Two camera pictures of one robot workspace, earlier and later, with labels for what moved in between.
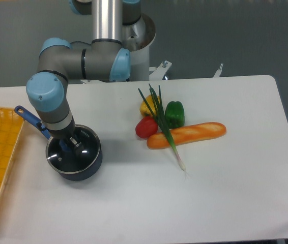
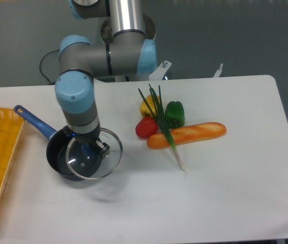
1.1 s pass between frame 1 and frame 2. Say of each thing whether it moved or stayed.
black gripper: moved
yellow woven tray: stayed
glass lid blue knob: moved
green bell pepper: stayed
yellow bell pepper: stayed
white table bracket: stayed
